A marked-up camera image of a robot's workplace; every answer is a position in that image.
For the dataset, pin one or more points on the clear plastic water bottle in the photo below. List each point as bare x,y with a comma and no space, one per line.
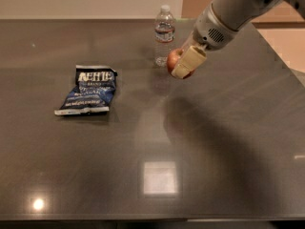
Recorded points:
164,29

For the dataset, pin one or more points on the blue chip bag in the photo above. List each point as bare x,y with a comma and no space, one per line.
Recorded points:
94,89

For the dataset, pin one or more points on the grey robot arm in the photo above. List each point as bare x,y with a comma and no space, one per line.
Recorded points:
244,11

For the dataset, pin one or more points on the red apple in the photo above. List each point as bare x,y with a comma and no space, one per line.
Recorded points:
175,66

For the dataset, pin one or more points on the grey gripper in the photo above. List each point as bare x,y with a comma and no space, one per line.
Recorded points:
208,30

